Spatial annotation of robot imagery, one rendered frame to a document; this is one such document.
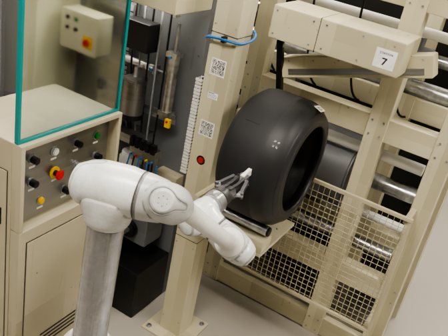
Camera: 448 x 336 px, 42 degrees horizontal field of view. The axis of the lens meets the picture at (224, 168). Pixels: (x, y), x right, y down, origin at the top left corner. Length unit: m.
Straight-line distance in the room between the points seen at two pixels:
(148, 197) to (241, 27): 1.20
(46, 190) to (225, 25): 0.99
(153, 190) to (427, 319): 2.84
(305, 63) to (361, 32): 0.37
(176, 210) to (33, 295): 1.27
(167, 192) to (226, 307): 2.16
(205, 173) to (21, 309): 0.99
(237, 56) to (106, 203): 1.19
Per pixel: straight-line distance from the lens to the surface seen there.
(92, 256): 1.65
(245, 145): 2.37
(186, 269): 3.04
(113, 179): 1.53
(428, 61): 2.64
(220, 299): 3.61
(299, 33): 2.65
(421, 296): 4.24
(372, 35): 2.54
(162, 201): 1.47
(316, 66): 2.79
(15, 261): 2.47
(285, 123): 2.37
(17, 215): 2.35
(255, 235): 2.63
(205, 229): 1.83
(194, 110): 2.69
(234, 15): 2.49
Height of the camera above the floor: 2.26
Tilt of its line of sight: 26 degrees down
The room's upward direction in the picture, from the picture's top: 12 degrees clockwise
